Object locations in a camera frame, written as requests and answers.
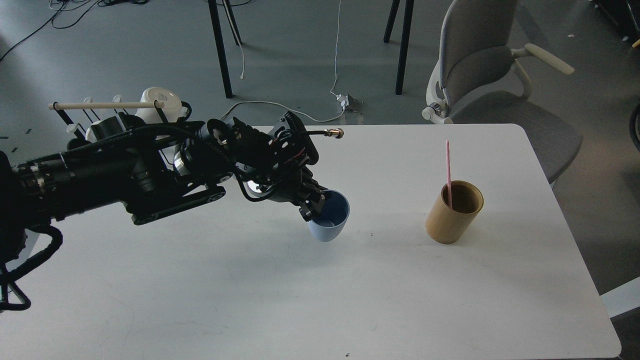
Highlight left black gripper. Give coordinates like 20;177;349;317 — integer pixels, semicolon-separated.
207;111;345;222

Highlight blue plastic cup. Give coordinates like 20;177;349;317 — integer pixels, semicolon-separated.
307;189;351;242

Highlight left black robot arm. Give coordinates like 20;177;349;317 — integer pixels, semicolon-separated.
0;112;344;312

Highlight bamboo cylindrical holder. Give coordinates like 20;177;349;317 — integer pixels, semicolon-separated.
425;180;484;245

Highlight white mug upper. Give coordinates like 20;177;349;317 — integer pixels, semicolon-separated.
135;86;192;125

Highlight black table leg left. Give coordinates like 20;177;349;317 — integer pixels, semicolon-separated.
206;0;242;100

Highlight black table leg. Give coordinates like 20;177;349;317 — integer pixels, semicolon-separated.
382;0;415;96
206;0;242;100

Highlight black table leg right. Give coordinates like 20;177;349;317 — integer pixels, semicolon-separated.
382;0;415;96

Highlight grey office chair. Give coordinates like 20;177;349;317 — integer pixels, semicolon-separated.
422;0;583;184

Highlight white cable on floor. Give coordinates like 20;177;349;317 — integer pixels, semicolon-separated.
215;0;351;126

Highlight black wire mug rack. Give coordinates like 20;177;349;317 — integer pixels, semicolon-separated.
48;95;199;151

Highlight black cables on floor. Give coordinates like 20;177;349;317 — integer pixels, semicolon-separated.
0;0;151;61

